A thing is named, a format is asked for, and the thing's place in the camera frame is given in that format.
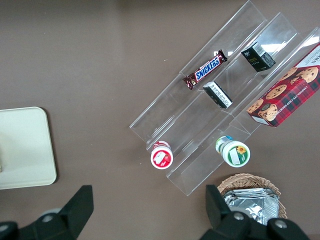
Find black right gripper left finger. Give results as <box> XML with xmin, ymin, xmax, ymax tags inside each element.
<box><xmin>17</xmin><ymin>184</ymin><xmax>95</xmax><ymax>240</ymax></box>

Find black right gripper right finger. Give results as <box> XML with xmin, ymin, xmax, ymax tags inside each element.
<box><xmin>199</xmin><ymin>184</ymin><xmax>270</xmax><ymax>240</ymax></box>

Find light wicker basket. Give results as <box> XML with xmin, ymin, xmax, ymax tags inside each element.
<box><xmin>216</xmin><ymin>173</ymin><xmax>287</xmax><ymax>221</ymax></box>

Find beige plastic tray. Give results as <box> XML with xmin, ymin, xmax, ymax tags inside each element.
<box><xmin>0</xmin><ymin>106</ymin><xmax>58</xmax><ymax>190</ymax></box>

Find stack of foil trays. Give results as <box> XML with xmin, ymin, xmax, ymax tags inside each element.
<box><xmin>222</xmin><ymin>187</ymin><xmax>280</xmax><ymax>227</ymax></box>

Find green lid yogurt bottle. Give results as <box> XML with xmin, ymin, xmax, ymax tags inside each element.
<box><xmin>215</xmin><ymin>134</ymin><xmax>251</xmax><ymax>168</ymax></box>

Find red lid yogurt bottle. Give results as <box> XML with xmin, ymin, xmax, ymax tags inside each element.
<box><xmin>150</xmin><ymin>140</ymin><xmax>174</xmax><ymax>170</ymax></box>

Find clear acrylic step stand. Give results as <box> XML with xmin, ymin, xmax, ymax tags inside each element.
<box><xmin>128</xmin><ymin>0</ymin><xmax>320</xmax><ymax>199</ymax></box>

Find small black carton box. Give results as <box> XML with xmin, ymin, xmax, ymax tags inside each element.
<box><xmin>240</xmin><ymin>41</ymin><xmax>277</xmax><ymax>73</ymax></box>
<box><xmin>202</xmin><ymin>80</ymin><xmax>234</xmax><ymax>110</ymax></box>

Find red chocolate chip cookie box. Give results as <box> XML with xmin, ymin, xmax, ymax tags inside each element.
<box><xmin>245</xmin><ymin>41</ymin><xmax>320</xmax><ymax>129</ymax></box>

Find Snickers chocolate bar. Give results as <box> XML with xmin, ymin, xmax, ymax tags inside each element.
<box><xmin>182</xmin><ymin>48</ymin><xmax>229</xmax><ymax>91</ymax></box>

